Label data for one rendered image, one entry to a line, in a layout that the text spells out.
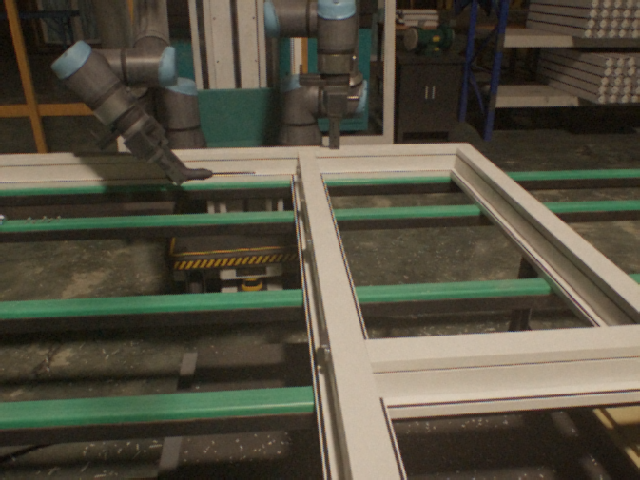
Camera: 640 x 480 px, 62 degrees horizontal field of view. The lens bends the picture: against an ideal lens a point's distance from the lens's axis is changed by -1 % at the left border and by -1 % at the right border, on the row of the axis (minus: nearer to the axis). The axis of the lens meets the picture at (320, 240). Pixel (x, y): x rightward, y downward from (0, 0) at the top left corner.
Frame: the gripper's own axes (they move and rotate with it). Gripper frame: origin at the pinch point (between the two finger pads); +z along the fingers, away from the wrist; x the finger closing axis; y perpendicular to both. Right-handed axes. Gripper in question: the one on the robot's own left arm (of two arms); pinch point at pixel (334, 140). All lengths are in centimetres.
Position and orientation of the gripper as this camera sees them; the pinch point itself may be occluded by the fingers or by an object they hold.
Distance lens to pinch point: 141.7
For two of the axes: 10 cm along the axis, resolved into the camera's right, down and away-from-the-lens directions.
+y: 10.0, -0.4, 0.8
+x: -0.8, -4.3, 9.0
